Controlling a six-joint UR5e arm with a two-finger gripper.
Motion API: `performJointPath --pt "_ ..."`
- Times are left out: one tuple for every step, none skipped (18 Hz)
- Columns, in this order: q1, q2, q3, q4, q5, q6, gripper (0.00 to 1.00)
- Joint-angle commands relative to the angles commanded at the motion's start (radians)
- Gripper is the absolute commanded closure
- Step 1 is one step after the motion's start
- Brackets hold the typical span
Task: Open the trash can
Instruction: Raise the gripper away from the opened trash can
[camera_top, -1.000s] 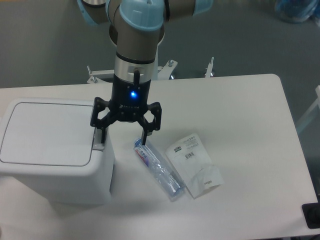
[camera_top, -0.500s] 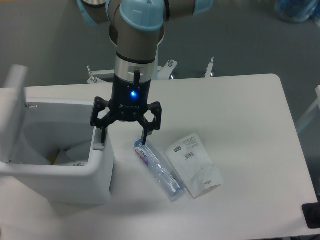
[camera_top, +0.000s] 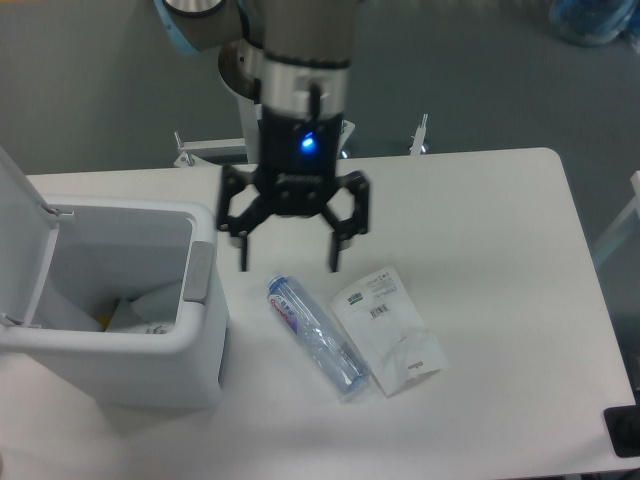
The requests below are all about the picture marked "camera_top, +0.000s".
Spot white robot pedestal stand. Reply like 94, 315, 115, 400
172, 39, 430, 169

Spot white frame at right edge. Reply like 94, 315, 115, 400
592, 171, 639, 269

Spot black device at table edge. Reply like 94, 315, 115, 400
603, 405, 639, 458

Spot white trash inside can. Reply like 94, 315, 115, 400
94, 281, 182, 335

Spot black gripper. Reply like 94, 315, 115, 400
216, 106, 370, 272

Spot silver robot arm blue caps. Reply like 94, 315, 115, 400
155, 1, 370, 271

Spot blue plastic bag on floor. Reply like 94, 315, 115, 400
548, 1, 639, 47

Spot clear plastic water bottle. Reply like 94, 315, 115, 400
266, 273, 370, 398

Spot white plastic trash can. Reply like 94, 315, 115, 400
1, 154, 230, 409

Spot white plastic packaging bag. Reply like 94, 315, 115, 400
330, 266, 449, 397

